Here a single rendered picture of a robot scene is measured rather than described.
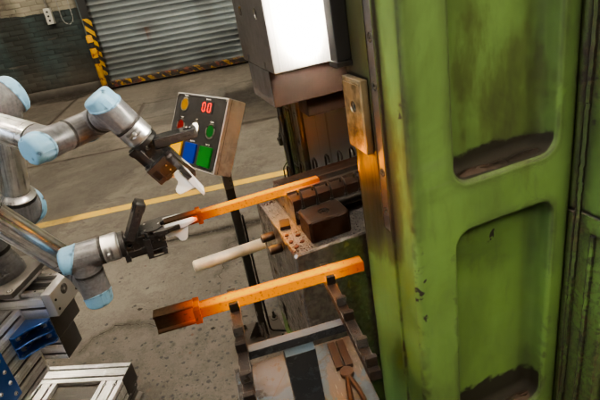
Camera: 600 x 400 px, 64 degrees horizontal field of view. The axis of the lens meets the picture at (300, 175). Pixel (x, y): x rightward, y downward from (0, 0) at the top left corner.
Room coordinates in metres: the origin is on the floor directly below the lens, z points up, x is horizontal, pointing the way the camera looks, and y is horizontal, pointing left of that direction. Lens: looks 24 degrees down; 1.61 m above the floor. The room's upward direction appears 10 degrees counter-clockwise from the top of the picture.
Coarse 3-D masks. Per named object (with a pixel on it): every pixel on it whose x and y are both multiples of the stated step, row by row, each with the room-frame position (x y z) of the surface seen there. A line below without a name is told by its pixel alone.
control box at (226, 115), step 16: (192, 96) 1.84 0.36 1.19; (208, 96) 1.77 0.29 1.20; (176, 112) 1.89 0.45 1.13; (192, 112) 1.81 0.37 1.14; (208, 112) 1.73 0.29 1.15; (224, 112) 1.66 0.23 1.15; (240, 112) 1.70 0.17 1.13; (176, 128) 1.85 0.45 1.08; (224, 128) 1.64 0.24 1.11; (208, 144) 1.67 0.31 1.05; (224, 144) 1.63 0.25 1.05; (224, 160) 1.62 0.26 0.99; (224, 176) 1.61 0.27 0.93
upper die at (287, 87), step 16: (320, 64) 1.24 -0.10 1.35; (256, 80) 1.34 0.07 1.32; (272, 80) 1.21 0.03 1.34; (288, 80) 1.22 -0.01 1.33; (304, 80) 1.23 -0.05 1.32; (320, 80) 1.24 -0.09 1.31; (336, 80) 1.26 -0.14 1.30; (272, 96) 1.21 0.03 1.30; (288, 96) 1.22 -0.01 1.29; (304, 96) 1.23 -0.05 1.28
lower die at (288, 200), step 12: (324, 168) 1.43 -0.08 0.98; (336, 168) 1.39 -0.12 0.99; (276, 180) 1.39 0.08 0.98; (288, 180) 1.36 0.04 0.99; (324, 180) 1.29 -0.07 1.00; (336, 180) 1.29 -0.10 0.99; (348, 180) 1.28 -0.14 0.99; (288, 192) 1.25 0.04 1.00; (312, 192) 1.24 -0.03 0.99; (324, 192) 1.23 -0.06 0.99; (336, 192) 1.24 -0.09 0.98; (348, 192) 1.25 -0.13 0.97; (288, 204) 1.25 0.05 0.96; (300, 204) 1.21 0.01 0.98; (312, 204) 1.22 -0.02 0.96; (348, 204) 1.25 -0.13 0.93
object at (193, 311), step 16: (304, 272) 0.86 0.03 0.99; (320, 272) 0.85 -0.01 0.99; (336, 272) 0.85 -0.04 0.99; (352, 272) 0.86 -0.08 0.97; (256, 288) 0.83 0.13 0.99; (272, 288) 0.83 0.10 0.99; (288, 288) 0.83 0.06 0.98; (176, 304) 0.81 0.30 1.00; (192, 304) 0.80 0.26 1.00; (208, 304) 0.81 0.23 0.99; (224, 304) 0.81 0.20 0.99; (240, 304) 0.81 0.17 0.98; (160, 320) 0.79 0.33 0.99; (176, 320) 0.80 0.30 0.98; (192, 320) 0.80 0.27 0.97
